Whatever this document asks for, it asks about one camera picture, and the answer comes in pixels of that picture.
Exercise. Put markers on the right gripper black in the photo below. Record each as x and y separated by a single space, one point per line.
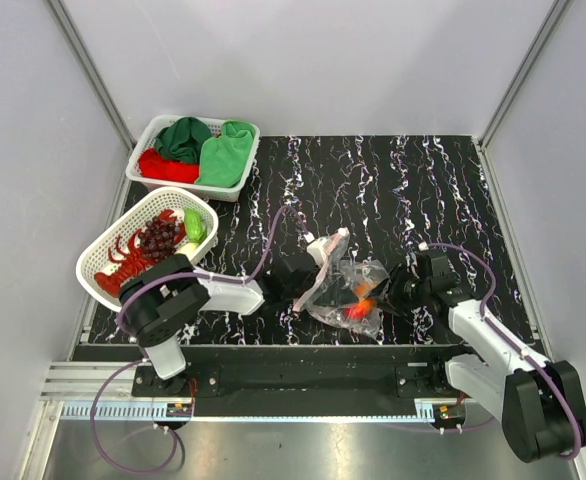
387 295

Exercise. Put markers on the white basket with cloths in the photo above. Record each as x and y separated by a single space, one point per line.
146 141

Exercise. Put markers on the white perforated empty basket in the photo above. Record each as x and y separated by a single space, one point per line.
95 258

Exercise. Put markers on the white radish toy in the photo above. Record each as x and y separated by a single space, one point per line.
190 247

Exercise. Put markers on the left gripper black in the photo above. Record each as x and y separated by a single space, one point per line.
339 295

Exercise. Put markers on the red lobster toy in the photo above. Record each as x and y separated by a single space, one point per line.
127 259

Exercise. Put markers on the dark green cloth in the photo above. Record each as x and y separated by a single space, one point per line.
183 140

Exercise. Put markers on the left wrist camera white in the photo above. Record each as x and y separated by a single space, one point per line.
322 248

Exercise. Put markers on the red cloth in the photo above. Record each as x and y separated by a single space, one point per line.
152 165

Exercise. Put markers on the clear zip top bag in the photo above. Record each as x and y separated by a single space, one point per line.
341 270

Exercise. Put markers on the green vegetable toy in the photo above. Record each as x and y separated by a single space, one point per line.
194 226

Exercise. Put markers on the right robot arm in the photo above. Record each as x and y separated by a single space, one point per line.
539 403

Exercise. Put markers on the purple grape bunch toy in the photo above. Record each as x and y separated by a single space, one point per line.
159 239

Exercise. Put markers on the aluminium frame rail front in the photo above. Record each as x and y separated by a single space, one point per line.
73 380

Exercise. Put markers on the white slotted cable duct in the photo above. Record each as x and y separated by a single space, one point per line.
118 411

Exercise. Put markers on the black marble pattern mat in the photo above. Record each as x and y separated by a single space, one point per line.
391 192

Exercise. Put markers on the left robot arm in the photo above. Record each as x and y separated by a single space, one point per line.
157 304

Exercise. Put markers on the light green cloth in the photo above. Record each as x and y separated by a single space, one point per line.
224 158

